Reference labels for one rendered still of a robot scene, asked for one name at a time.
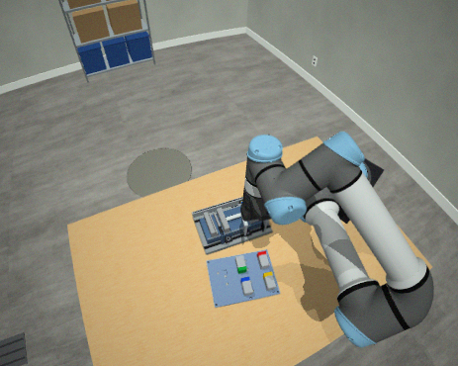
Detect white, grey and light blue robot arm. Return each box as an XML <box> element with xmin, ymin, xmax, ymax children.
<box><xmin>245</xmin><ymin>132</ymin><xmax>434</xmax><ymax>347</ymax></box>

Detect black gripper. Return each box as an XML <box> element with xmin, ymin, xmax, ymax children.
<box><xmin>240</xmin><ymin>178</ymin><xmax>271</xmax><ymax>235</ymax></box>

